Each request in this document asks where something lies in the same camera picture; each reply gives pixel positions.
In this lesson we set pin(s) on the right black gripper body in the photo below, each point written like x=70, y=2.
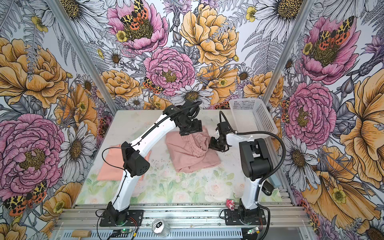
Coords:
x=218, y=144

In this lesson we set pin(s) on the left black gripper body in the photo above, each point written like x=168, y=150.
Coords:
x=189, y=125

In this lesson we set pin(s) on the dusty pink garment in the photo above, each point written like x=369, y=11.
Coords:
x=191, y=153

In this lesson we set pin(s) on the white plastic laundry basket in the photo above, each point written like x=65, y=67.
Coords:
x=252, y=115

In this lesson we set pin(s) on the peach graphic t-shirt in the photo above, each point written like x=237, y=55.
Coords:
x=108, y=173

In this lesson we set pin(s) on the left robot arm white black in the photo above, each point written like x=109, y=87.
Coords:
x=135, y=165

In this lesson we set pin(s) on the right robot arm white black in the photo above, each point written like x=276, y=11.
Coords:
x=255, y=162

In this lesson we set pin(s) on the small red white card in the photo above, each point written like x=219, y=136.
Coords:
x=230, y=203

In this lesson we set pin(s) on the black stapler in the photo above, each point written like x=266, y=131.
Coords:
x=267, y=188

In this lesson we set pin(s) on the light blue rectangular block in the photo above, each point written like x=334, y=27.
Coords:
x=274, y=180

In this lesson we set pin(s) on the right green circuit board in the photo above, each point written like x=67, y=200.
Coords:
x=254, y=230

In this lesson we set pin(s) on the green circuit board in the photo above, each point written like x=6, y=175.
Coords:
x=123, y=231
x=254, y=230

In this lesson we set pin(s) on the silver drink can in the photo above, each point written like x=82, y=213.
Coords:
x=160, y=228

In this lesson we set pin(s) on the left green circuit board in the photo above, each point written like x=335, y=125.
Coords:
x=123, y=231

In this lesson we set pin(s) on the wooden block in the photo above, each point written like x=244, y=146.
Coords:
x=79, y=234

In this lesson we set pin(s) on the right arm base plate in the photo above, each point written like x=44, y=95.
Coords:
x=245, y=217

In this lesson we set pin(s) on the white slotted cable duct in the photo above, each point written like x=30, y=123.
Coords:
x=174, y=234

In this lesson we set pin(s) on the aluminium frame rail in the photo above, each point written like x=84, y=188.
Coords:
x=184, y=216

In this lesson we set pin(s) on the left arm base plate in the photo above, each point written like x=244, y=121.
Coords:
x=128, y=218

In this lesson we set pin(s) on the right aluminium corner post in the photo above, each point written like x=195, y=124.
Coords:
x=291, y=40

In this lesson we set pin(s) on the aluminium corner post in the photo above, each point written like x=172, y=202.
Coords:
x=291, y=40
x=64, y=21

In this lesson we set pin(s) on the left aluminium corner post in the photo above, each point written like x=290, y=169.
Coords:
x=64, y=21

